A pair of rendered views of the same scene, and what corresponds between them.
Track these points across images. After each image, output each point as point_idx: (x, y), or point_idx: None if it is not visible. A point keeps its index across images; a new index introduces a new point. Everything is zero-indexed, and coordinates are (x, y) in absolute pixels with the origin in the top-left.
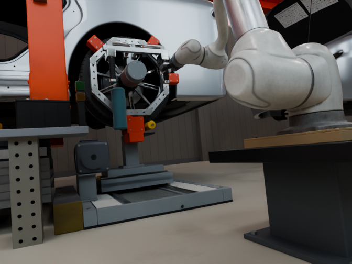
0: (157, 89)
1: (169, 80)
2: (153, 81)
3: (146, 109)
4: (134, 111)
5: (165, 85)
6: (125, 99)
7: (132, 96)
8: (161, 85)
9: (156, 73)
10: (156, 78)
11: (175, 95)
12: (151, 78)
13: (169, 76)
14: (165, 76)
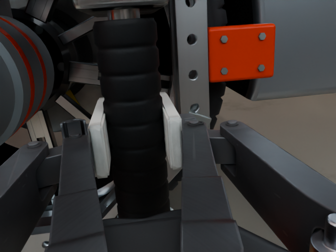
0: (164, 90)
1: (219, 74)
2: (162, 34)
3: (101, 209)
4: (32, 244)
5: (193, 103)
6: (58, 107)
7: (49, 132)
8: (176, 90)
9: (163, 11)
10: (166, 31)
11: (249, 92)
12: (155, 14)
13: (218, 46)
14: (124, 195)
